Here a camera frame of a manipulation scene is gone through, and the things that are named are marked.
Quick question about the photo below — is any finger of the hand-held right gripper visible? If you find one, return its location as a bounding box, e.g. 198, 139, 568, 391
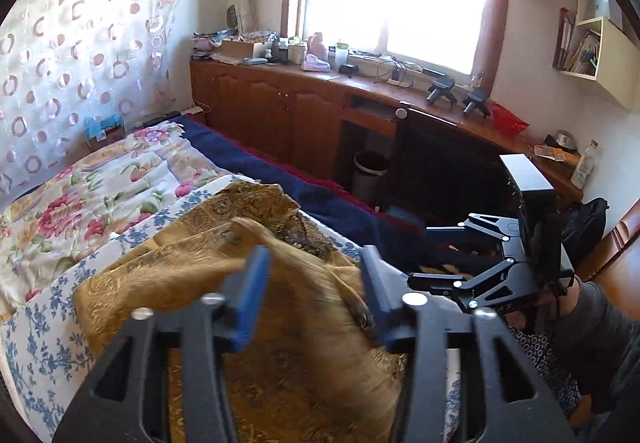
424, 213, 524, 257
407, 259, 539, 313

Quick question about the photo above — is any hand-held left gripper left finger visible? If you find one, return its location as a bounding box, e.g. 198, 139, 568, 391
52, 245, 272, 443

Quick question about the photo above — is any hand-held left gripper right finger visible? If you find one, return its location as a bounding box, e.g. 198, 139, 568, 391
361, 244, 581, 443

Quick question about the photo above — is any golden patterned cloth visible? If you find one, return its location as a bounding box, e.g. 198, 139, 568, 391
72, 180, 411, 443

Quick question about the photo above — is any orange packet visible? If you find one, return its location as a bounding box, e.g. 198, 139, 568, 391
534, 146, 576, 164

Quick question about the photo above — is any black backpack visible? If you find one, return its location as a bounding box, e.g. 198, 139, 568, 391
560, 197, 610, 269

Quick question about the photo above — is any white plastic bottle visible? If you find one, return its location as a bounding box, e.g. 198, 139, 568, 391
571, 140, 598, 190

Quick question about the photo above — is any red mesh basket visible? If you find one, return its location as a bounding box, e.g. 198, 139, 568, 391
487, 102, 530, 134

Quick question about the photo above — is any dark circle-print garment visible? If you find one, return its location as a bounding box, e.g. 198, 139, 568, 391
507, 323, 583, 419

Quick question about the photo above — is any reddish wooden board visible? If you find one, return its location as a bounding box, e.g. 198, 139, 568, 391
575, 208, 640, 304

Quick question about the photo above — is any metal trash bin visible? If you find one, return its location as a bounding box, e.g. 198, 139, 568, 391
352, 152, 390, 209

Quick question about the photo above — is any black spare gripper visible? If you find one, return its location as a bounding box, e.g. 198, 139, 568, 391
426, 77, 458, 105
462, 90, 493, 116

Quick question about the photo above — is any navy blue blanket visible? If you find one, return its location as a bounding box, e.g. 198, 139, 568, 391
177, 116, 451, 269

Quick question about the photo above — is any stack of books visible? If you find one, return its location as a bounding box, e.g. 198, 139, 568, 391
560, 8, 601, 74

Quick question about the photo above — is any wooden cabinet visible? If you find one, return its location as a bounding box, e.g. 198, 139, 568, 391
190, 59, 583, 224

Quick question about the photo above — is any small cardboard box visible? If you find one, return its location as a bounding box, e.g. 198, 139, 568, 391
85, 126, 127, 152

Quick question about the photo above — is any blue floral bed sheet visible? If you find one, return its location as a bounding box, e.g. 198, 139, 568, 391
0, 173, 466, 443

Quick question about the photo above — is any blue plastic bag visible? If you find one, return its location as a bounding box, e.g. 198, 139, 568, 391
82, 114, 126, 140

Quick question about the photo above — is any cardboard tray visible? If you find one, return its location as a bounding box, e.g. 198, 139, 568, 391
220, 38, 271, 60

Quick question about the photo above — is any pink figurine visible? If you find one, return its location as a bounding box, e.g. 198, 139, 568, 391
303, 33, 331, 71

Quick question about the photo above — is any white circle-print curtain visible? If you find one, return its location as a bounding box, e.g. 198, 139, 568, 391
0, 0, 182, 204

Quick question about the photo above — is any cream wall shelf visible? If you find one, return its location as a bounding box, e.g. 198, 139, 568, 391
552, 0, 640, 111

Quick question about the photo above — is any tangle of cables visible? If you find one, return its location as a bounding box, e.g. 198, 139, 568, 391
375, 56, 416, 86

